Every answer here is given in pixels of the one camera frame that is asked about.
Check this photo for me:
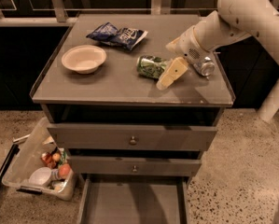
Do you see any silver blue soda can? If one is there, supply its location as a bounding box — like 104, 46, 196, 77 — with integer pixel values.
193, 57, 215, 77

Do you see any grey top drawer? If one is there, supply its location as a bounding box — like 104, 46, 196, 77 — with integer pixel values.
48, 123, 217, 151

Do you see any grey drawer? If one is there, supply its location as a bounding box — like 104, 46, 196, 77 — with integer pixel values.
48, 123, 217, 151
69, 156, 202, 176
77, 175, 189, 224

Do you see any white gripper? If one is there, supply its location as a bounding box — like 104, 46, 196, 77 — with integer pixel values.
156, 26, 209, 91

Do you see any grey drawer cabinet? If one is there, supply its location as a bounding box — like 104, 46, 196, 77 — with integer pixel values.
30, 13, 236, 179

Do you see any grey middle drawer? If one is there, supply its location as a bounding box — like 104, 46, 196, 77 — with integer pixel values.
69, 156, 202, 176

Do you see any green soda can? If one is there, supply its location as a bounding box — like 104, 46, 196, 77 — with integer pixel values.
136, 55, 171, 79

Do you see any white cup in bin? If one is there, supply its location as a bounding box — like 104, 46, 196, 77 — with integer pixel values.
29, 167, 51, 187

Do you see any white paper bowl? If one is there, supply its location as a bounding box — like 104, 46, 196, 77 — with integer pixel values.
62, 45, 106, 75

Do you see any metal window railing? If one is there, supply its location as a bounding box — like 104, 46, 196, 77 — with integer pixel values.
0, 0, 279, 28

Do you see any orange fruit in bin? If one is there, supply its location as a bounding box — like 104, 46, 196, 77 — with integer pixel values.
58, 163, 71, 179

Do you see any blue chip bag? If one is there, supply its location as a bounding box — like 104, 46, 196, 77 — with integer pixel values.
86, 22, 148, 50

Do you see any black bar on floor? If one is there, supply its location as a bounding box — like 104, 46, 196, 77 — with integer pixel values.
0, 144, 19, 184

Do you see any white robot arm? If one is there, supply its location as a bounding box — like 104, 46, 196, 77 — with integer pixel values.
168, 0, 279, 224

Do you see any clear plastic storage bin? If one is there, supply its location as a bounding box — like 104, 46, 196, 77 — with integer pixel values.
2, 118, 77, 201

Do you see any grey bottom drawer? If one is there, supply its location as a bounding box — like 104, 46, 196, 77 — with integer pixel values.
77, 175, 189, 224

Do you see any red snack packet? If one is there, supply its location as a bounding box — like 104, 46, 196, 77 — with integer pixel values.
41, 152, 56, 169

